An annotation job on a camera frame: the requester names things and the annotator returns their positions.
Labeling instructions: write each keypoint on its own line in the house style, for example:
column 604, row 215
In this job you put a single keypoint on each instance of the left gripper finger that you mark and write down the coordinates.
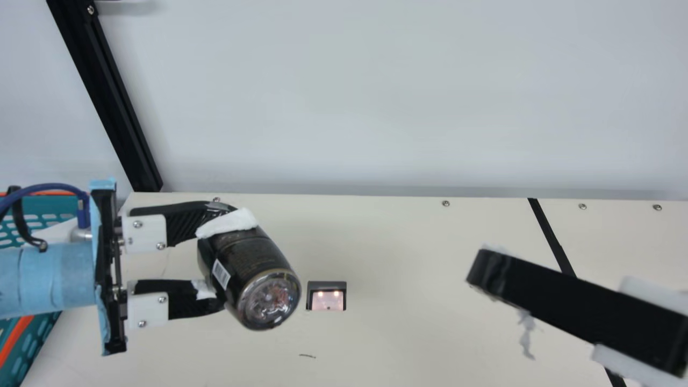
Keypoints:
column 177, row 301
column 183, row 223

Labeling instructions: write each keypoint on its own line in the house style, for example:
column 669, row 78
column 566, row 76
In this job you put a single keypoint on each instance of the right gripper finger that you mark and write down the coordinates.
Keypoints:
column 580, row 287
column 591, row 328

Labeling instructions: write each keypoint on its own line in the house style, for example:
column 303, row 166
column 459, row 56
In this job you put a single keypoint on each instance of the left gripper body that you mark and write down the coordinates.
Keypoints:
column 48, row 279

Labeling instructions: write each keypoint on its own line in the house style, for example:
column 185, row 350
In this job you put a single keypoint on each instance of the dark can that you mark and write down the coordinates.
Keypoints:
column 252, row 263

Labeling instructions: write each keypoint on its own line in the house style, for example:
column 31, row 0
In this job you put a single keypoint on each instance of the teal shopping basket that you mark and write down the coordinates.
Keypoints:
column 21, row 349

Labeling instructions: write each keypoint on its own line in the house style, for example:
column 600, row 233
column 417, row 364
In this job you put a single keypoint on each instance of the black strip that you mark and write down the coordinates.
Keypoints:
column 548, row 231

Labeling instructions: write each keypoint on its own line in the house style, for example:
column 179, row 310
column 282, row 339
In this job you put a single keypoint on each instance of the small square scanner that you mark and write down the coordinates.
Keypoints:
column 326, row 301

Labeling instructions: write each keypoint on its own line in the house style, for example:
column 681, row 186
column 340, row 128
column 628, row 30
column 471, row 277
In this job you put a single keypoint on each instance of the black post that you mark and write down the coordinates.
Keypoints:
column 110, row 97

